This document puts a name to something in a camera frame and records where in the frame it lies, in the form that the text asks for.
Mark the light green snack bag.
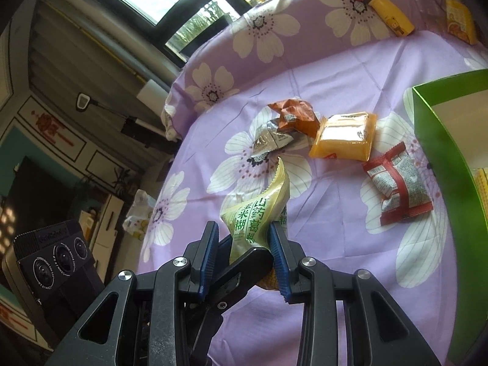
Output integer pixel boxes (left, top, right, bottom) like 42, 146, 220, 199
220, 156, 290, 290

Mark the soda cracker packet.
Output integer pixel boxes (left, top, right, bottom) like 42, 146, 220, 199
474, 168, 488, 216

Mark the white plastic bag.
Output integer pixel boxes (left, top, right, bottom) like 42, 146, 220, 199
122, 189, 156, 241

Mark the red silver snack packet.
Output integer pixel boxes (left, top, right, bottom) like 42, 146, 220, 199
362, 142, 433, 226

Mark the orange yellow snack packet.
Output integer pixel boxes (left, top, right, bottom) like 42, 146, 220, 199
309, 112, 377, 162

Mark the silver grey snack packet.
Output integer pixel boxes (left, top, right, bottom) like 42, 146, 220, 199
251, 118, 301, 162

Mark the green cardboard box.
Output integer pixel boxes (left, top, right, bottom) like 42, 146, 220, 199
413, 70, 487, 365

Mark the brown orange snack bag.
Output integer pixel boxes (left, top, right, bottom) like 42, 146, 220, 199
268, 98, 320, 138

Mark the purple floral bed sheet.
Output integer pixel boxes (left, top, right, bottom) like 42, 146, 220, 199
138, 0, 466, 360

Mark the yellow drink bottle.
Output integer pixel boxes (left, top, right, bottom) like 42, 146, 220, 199
359, 0, 415, 37

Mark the yellow juice carton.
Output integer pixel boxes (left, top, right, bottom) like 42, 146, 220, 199
445, 0, 477, 45

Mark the clear plastic water bottle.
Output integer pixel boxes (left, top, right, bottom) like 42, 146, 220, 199
414, 0, 444, 34

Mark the black tracking camera unit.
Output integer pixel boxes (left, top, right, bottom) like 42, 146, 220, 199
2, 220, 104, 307

